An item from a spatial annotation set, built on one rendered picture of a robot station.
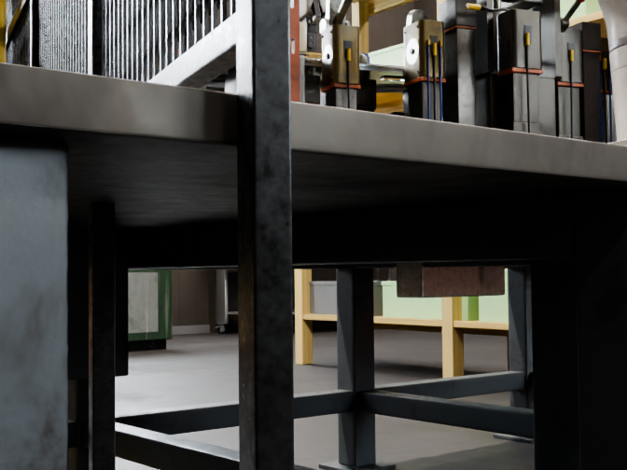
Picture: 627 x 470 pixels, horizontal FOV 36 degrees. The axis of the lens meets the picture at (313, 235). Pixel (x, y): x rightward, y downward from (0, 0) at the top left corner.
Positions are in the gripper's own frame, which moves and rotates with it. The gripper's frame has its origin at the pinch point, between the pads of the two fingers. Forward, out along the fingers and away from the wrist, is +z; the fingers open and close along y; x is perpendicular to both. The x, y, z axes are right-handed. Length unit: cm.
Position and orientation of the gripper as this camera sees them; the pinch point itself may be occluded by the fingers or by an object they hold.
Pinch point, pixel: (307, 44)
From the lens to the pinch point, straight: 212.0
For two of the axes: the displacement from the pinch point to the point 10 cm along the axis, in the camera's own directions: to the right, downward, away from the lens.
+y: -3.9, 0.4, 9.2
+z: 0.1, 10.0, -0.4
